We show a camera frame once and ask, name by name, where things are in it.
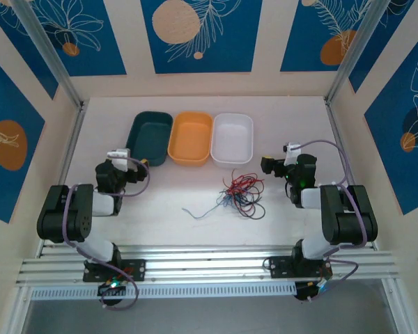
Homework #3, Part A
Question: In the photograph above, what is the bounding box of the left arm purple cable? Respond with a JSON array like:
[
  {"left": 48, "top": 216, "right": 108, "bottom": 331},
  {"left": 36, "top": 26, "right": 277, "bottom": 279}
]
[{"left": 62, "top": 158, "right": 150, "bottom": 310}]

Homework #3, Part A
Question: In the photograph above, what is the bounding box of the thin blue cable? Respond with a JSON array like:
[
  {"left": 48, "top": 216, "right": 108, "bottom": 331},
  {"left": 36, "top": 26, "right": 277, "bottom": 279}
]
[
  {"left": 182, "top": 194, "right": 231, "bottom": 220},
  {"left": 216, "top": 187, "right": 255, "bottom": 209}
]

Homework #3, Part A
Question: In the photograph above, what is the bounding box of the aluminium mounting rail beam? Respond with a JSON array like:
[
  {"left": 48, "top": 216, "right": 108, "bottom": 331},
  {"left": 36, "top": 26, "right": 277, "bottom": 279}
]
[{"left": 15, "top": 243, "right": 403, "bottom": 287}]

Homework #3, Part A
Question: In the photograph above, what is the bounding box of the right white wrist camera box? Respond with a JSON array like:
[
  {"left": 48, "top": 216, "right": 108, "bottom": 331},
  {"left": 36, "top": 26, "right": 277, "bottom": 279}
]
[{"left": 284, "top": 141, "right": 302, "bottom": 164}]

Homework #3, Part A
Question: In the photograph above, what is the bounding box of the thin red cable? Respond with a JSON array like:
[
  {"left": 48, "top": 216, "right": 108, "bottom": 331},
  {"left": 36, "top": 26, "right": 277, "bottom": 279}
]
[
  {"left": 224, "top": 175, "right": 262, "bottom": 207},
  {"left": 222, "top": 168, "right": 265, "bottom": 196}
]

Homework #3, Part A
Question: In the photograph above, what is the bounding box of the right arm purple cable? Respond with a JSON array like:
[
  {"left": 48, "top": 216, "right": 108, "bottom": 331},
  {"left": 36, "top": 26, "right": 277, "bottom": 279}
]
[{"left": 299, "top": 138, "right": 367, "bottom": 304}]

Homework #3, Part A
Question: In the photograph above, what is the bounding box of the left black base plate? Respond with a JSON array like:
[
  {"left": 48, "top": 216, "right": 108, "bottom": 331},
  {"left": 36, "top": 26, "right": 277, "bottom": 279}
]
[{"left": 82, "top": 259, "right": 147, "bottom": 283}]

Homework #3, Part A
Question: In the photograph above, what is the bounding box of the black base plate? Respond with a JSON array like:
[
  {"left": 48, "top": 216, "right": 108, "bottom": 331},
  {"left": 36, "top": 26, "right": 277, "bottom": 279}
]
[
  {"left": 82, "top": 259, "right": 147, "bottom": 283},
  {"left": 268, "top": 255, "right": 334, "bottom": 279}
]

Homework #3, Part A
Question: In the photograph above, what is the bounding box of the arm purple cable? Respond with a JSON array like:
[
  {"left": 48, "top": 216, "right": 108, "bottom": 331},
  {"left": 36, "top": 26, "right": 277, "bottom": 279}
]
[
  {"left": 299, "top": 138, "right": 367, "bottom": 304},
  {"left": 62, "top": 158, "right": 150, "bottom": 310}
]

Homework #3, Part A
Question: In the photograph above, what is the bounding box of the white slotted cable duct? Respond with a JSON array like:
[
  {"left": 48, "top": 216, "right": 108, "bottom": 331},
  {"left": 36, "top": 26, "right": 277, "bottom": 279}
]
[{"left": 31, "top": 282, "right": 297, "bottom": 301}]

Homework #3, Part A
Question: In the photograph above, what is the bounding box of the white plastic bin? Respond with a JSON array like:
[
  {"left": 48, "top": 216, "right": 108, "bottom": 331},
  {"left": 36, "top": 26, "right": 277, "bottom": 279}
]
[{"left": 210, "top": 113, "right": 254, "bottom": 168}]

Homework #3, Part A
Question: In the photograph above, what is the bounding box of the aluminium side rail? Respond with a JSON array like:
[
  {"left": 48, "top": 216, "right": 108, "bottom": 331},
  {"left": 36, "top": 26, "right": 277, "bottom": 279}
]
[
  {"left": 36, "top": 100, "right": 91, "bottom": 253},
  {"left": 324, "top": 99, "right": 378, "bottom": 252}
]

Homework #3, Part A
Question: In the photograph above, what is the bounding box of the teal plastic bin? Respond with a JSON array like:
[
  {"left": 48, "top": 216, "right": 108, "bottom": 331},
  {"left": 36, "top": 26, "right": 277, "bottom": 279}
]
[{"left": 125, "top": 110, "right": 174, "bottom": 167}]

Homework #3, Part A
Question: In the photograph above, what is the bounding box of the orange plastic bin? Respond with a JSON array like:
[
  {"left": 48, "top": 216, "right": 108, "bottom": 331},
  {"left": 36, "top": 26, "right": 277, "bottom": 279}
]
[{"left": 167, "top": 111, "right": 214, "bottom": 167}]

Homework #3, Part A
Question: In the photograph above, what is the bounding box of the black controller board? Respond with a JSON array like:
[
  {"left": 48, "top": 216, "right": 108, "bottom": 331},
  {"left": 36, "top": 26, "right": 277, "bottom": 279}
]
[
  {"left": 97, "top": 280, "right": 128, "bottom": 299},
  {"left": 295, "top": 280, "right": 332, "bottom": 303}
]

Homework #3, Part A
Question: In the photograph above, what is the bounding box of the aluminium frame post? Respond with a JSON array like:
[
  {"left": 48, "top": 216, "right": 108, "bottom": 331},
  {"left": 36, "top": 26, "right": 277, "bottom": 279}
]
[
  {"left": 324, "top": 0, "right": 396, "bottom": 105},
  {"left": 12, "top": 0, "right": 85, "bottom": 109}
]

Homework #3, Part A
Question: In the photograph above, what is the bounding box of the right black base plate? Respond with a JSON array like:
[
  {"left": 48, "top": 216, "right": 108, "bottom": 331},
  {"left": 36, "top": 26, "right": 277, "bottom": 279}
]
[{"left": 268, "top": 255, "right": 334, "bottom": 279}]

